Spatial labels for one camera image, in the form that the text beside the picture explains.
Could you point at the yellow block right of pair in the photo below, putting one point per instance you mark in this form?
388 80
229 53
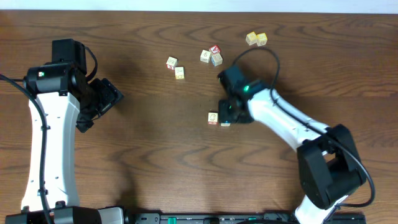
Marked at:
261 39

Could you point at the yellow letter G block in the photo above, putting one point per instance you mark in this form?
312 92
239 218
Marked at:
179 73

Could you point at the red dinosaur picture block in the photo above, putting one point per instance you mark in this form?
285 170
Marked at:
213 118

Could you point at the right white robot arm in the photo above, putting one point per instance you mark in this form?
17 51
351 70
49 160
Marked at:
329 166

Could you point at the blue letter H block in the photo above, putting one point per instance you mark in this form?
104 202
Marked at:
216 59

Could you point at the yellow block left of pair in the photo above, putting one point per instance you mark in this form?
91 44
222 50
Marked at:
251 38

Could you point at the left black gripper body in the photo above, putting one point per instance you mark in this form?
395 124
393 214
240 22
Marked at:
103 96

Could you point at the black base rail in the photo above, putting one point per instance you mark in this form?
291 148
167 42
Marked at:
120 215

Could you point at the red number 3 block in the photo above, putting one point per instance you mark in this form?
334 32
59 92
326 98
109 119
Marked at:
171 63

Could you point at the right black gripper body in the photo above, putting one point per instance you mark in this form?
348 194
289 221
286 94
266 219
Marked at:
229 112

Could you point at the yellow block of pair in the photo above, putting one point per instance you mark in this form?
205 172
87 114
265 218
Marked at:
261 39
251 38

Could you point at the red letter A block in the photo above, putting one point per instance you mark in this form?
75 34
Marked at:
215 49

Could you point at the plain insect picture block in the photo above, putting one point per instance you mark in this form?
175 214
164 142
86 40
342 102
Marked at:
205 56

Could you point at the blue letter X block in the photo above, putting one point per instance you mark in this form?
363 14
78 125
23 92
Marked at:
225 124

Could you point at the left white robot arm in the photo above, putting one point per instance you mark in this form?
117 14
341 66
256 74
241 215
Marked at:
66 99

